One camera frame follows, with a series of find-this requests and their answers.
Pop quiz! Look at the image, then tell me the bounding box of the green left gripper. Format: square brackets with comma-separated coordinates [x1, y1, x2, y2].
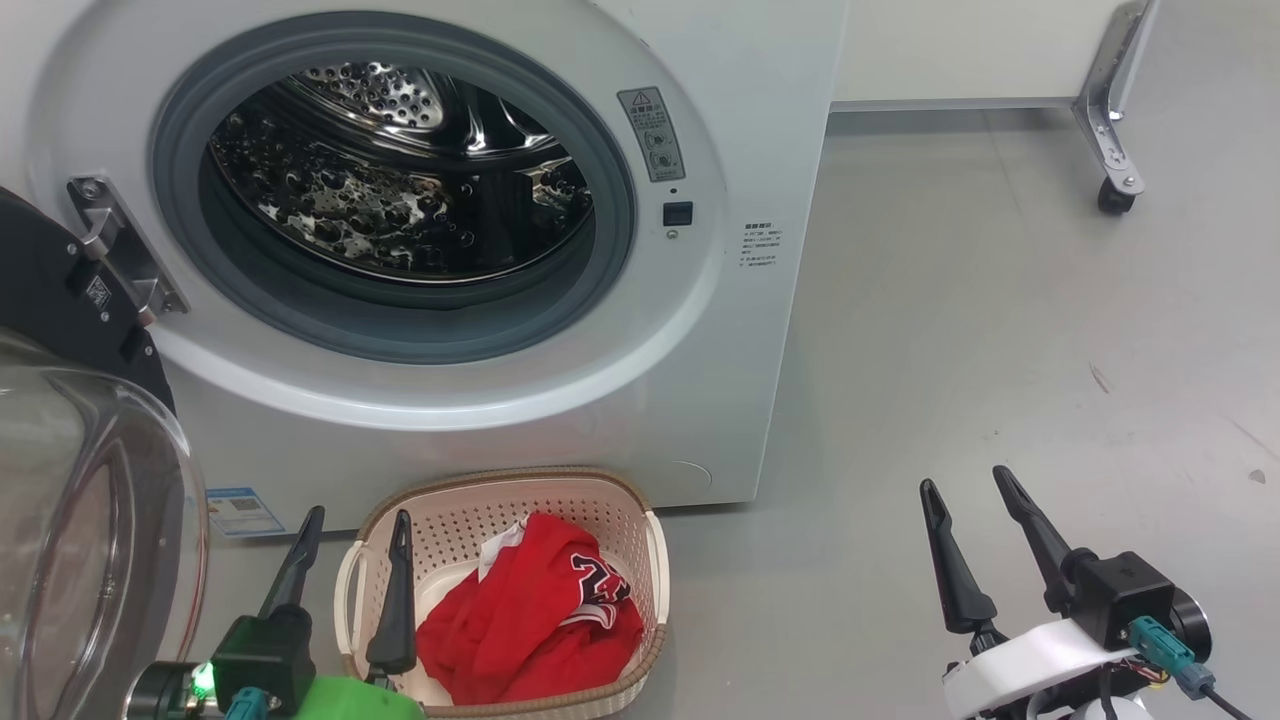
[257, 505, 427, 720]

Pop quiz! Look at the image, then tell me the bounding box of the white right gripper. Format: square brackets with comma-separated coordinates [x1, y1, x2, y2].
[918, 464, 1141, 720]

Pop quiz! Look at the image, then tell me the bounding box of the red sports jersey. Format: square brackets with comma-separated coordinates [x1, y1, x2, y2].
[415, 512, 646, 706]

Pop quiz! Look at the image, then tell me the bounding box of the washing machine glass door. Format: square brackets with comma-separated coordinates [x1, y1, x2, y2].
[0, 185, 211, 720]

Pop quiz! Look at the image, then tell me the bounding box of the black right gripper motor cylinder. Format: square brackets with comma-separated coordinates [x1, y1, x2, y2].
[1170, 588, 1214, 667]

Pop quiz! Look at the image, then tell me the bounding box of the cream perforated plastic laundry basket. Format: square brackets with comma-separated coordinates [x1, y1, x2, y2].
[333, 466, 671, 720]

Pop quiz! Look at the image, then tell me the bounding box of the grey rubber door gasket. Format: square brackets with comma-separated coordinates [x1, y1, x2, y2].
[149, 11, 639, 367]

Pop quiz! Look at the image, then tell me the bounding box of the white front-load washing machine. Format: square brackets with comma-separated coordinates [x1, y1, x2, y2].
[0, 0, 851, 531]

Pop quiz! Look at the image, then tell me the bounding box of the steel perforated washer drum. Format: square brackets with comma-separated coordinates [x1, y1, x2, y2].
[205, 60, 597, 287]

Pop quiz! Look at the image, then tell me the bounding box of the metal door hinge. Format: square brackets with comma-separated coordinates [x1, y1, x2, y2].
[66, 174, 190, 327]

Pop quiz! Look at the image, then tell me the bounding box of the blue energy label sticker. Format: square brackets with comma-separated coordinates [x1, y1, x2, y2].
[205, 487, 287, 540]

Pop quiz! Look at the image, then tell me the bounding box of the small black text sticker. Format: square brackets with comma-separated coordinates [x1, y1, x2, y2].
[739, 221, 785, 277]

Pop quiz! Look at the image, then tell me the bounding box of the metal cart leg with caster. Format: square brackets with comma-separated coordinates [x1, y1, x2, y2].
[1072, 0, 1161, 217]

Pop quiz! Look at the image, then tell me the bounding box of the white cabinet panel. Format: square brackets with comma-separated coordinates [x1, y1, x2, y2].
[828, 0, 1133, 112]

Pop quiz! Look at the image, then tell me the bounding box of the grey warning sticker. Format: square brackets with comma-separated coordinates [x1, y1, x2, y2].
[616, 85, 688, 184]

